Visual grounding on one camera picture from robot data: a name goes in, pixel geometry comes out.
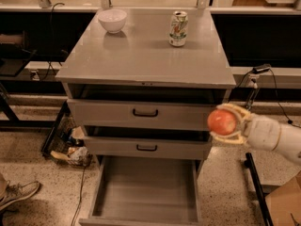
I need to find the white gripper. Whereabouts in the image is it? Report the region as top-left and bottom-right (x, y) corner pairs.
(210, 103), (281, 151)

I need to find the red apple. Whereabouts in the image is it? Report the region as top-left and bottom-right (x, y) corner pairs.
(207, 109), (237, 136)

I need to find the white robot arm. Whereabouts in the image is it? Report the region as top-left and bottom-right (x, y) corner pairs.
(207, 104), (301, 165)

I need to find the grey drawer cabinet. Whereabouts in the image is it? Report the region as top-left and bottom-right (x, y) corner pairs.
(55, 7), (237, 162)

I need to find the bottom grey drawer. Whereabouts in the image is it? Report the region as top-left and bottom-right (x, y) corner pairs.
(79, 156), (202, 226)

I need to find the grey drawer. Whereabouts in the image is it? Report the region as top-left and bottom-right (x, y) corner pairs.
(84, 126), (212, 160)
(79, 156), (202, 226)
(66, 84), (226, 131)

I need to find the middle grey drawer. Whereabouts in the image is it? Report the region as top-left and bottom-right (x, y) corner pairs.
(84, 126), (212, 160)

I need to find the top grey drawer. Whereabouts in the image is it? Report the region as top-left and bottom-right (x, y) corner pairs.
(66, 84), (226, 131)

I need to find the black metal bar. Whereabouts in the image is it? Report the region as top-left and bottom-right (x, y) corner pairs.
(245, 153), (274, 226)

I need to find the black power adapter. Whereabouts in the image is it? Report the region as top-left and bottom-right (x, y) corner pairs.
(252, 64), (271, 74)

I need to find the cardboard box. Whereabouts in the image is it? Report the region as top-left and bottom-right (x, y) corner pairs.
(265, 171), (301, 226)

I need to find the green white soda can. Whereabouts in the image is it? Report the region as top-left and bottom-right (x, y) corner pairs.
(168, 10), (188, 47)

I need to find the white bowl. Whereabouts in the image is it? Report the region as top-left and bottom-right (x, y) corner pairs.
(97, 8), (127, 34)

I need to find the grey sneaker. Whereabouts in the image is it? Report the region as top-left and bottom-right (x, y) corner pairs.
(0, 181), (40, 211)

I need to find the black floor cable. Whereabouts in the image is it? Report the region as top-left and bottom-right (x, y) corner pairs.
(70, 165), (87, 226)

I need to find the wire basket with trash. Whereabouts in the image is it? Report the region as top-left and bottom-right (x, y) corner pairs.
(41, 113), (92, 167)

